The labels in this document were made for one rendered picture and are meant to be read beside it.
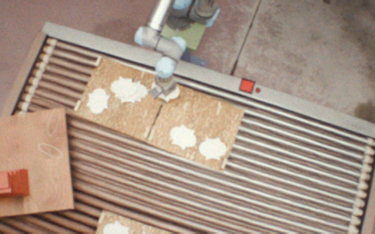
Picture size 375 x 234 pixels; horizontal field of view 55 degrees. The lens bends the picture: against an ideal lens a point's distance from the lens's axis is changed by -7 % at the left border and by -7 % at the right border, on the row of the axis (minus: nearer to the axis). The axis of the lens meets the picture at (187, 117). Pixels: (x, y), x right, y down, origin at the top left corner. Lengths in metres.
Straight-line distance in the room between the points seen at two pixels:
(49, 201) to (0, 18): 2.12
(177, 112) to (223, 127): 0.25
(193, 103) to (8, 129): 0.96
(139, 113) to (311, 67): 1.76
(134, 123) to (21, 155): 0.60
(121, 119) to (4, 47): 1.75
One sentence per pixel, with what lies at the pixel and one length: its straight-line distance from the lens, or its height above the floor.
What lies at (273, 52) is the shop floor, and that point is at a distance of 3.24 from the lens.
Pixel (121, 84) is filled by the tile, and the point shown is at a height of 0.97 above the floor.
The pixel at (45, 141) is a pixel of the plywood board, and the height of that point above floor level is 1.04.
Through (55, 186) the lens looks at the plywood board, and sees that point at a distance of 1.90.
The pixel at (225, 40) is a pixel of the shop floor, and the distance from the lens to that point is 3.21.
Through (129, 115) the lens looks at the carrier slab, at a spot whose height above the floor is 0.94.
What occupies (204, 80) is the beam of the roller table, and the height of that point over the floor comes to 0.91.
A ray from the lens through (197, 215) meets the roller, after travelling 1.93.
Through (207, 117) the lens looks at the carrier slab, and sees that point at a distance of 1.99.
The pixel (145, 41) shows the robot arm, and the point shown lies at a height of 1.36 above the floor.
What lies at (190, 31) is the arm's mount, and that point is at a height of 0.90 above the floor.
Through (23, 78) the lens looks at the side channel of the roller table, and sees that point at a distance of 2.19.
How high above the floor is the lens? 2.85
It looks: 75 degrees down
